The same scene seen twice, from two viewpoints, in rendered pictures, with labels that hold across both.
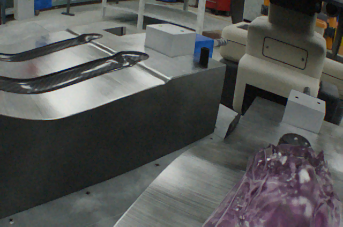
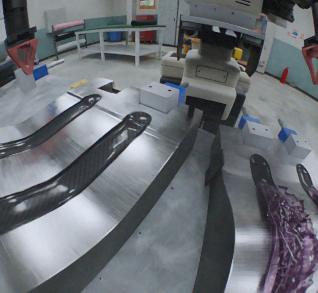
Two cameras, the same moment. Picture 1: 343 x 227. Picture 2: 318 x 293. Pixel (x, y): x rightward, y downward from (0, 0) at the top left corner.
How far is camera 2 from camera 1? 0.14 m
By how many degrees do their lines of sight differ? 20
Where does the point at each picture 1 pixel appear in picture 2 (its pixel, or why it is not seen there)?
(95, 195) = (145, 231)
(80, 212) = (143, 251)
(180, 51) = (171, 107)
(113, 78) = (138, 151)
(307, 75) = (226, 85)
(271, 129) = (241, 154)
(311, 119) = (264, 143)
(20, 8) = (22, 84)
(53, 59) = (71, 135)
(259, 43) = (193, 69)
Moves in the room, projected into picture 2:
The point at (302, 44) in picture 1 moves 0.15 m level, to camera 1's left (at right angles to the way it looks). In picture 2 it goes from (224, 67) to (187, 64)
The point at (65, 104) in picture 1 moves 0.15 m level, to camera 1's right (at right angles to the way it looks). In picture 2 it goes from (113, 199) to (245, 172)
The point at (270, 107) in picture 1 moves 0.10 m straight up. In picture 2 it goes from (232, 132) to (252, 82)
